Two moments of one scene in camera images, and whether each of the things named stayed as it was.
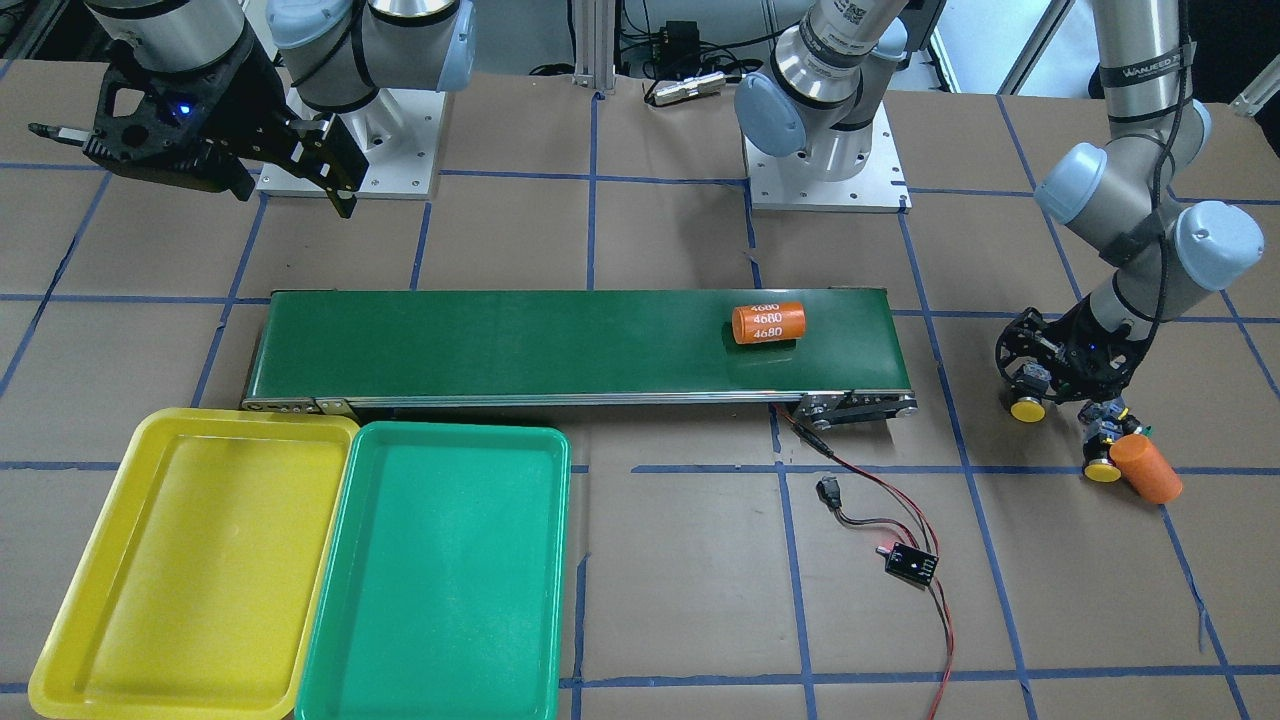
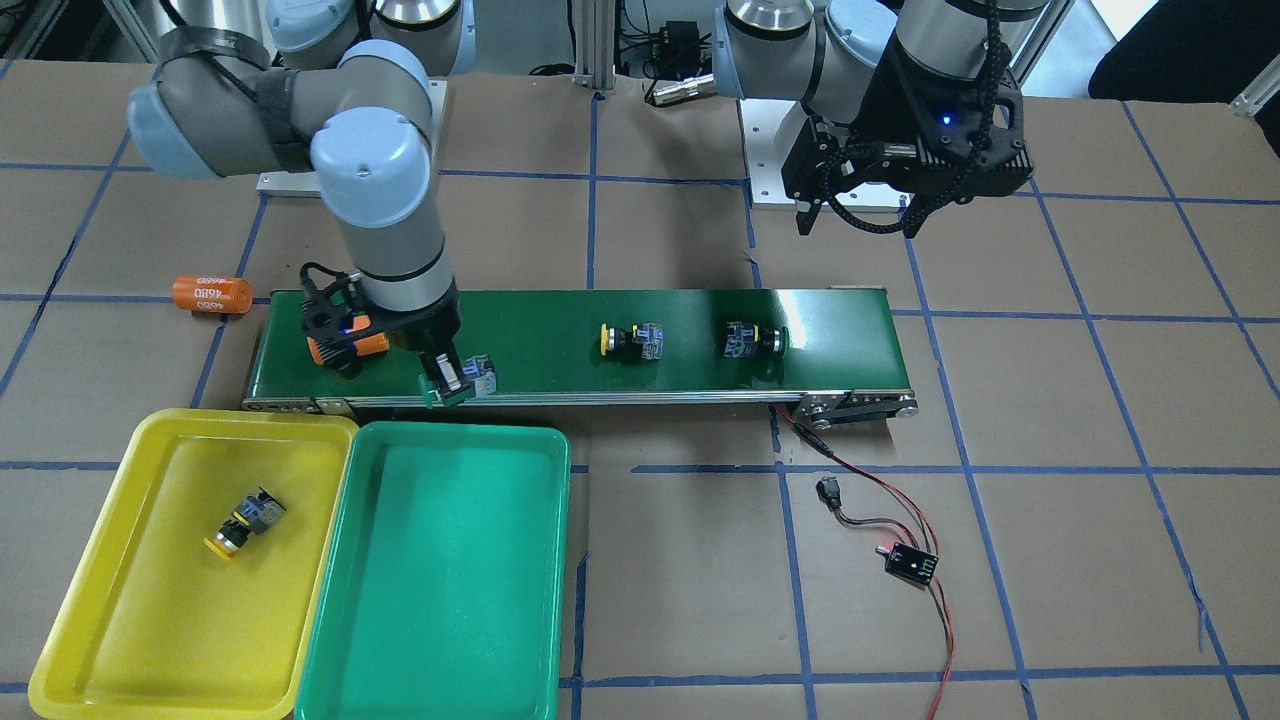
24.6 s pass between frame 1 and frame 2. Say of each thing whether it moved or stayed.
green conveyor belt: stayed
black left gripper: moved
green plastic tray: stayed
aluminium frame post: stayed
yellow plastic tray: stayed
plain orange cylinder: moved
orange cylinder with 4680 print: moved
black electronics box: stayed
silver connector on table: stayed
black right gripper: moved
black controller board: stayed
